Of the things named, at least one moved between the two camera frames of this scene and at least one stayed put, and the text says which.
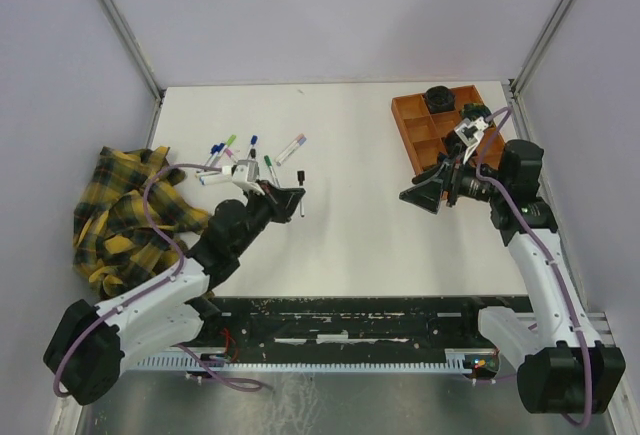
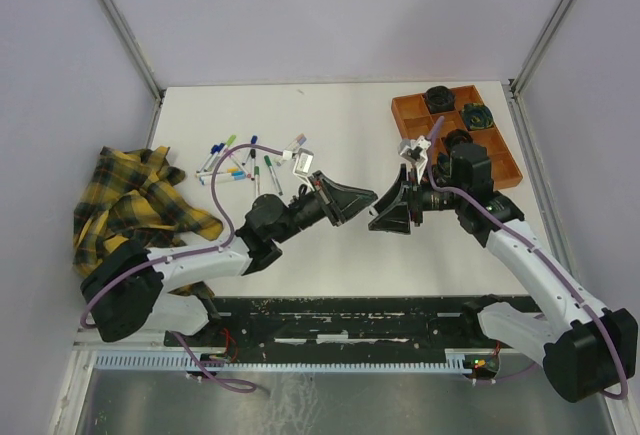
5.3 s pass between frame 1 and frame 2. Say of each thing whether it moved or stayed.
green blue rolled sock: stayed
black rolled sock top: stayed
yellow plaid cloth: stayed
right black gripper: moved
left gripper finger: moved
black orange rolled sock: stayed
